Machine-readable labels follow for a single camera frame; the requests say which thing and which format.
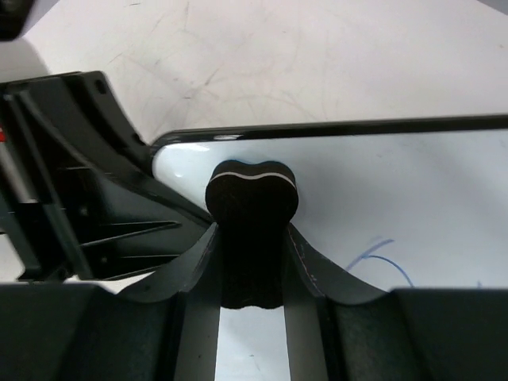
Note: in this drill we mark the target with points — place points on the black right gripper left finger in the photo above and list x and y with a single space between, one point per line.
163 327

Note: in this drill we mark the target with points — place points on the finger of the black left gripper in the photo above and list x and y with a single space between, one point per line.
106 217

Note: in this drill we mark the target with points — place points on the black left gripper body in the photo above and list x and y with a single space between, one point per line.
22 184

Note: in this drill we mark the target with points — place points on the black whiteboard eraser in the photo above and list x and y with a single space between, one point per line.
252 205

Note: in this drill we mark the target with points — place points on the small black-framed whiteboard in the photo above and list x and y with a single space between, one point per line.
397 204

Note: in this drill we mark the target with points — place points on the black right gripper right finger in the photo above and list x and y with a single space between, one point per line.
341 328

